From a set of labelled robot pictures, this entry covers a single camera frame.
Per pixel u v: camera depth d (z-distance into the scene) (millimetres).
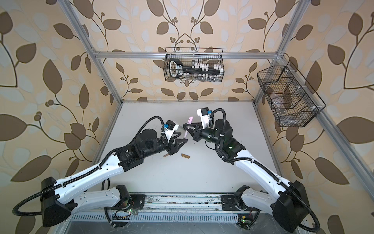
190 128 677
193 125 634
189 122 657
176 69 844
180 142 652
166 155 911
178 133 691
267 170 450
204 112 609
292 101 735
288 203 384
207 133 616
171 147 591
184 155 909
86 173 442
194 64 806
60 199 397
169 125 568
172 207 737
